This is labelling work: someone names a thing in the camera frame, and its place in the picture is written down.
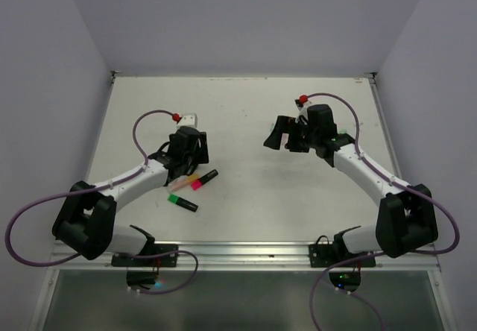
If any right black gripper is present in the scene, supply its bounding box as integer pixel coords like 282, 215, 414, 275
264, 114, 319, 152

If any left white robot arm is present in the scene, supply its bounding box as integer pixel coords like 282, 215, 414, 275
52, 127, 209, 266

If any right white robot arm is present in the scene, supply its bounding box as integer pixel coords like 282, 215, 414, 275
263, 104, 438, 266

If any peach pastel highlighter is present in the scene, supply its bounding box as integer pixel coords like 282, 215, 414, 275
166, 174, 200, 193

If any pink capped black highlighter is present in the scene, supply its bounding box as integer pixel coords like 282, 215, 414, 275
190, 169, 218, 191

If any green capped black highlighter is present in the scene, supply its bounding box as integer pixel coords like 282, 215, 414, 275
168, 194, 198, 212

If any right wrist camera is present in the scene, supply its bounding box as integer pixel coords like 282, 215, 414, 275
295, 95, 312, 119

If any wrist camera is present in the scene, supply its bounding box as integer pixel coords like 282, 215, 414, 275
177, 113, 198, 129
295, 95, 312, 119

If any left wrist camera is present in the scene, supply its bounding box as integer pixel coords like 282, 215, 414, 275
177, 113, 198, 129

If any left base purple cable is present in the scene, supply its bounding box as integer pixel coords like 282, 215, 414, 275
126, 249, 200, 295

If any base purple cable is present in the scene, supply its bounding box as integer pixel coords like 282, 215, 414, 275
126, 249, 200, 295
309, 259, 385, 331

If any aluminium mounting rail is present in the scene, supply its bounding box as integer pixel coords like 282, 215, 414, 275
51, 241, 440, 271

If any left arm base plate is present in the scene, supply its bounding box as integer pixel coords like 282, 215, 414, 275
111, 236, 179, 268

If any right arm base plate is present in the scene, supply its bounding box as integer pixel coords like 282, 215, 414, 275
308, 225, 379, 268

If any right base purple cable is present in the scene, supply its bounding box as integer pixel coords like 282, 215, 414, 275
309, 259, 385, 331

